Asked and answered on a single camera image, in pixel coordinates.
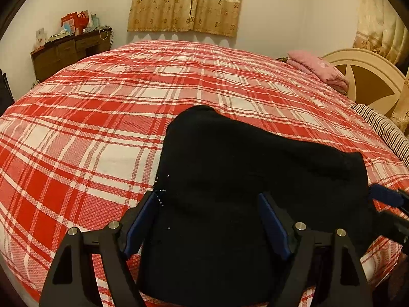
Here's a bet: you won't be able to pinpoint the white card box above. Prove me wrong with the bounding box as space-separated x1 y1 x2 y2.
35 27 49 45

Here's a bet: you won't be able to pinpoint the striped pillow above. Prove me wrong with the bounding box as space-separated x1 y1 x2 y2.
350 103 409 163

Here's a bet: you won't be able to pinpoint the pink folded blanket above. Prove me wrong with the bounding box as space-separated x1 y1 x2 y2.
286 50 350 95

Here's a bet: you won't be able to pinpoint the beige patterned window curtain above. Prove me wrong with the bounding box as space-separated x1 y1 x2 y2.
127 0 247 38

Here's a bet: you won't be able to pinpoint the cream and brown headboard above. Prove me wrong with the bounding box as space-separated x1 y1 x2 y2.
321 48 407 119

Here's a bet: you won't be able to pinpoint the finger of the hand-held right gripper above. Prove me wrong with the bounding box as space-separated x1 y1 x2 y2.
367 184 409 215
377 210 409 247

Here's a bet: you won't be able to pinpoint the brown wooden desk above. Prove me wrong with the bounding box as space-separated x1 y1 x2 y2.
30 29 112 82

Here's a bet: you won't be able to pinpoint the black pants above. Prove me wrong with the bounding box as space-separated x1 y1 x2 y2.
136 105 378 307

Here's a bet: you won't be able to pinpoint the red gift bag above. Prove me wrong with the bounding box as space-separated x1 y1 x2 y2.
61 12 79 35
77 10 90 30

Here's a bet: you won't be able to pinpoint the cream lace curtain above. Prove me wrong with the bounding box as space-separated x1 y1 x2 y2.
352 0 409 131

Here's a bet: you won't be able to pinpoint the red plaid bed sheet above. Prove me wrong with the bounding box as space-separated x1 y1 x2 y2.
0 40 409 307

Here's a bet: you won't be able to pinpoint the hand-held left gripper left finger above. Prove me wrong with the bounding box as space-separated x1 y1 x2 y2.
38 190 163 307

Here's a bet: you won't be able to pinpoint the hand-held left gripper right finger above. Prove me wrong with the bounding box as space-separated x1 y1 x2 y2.
257 192 374 307

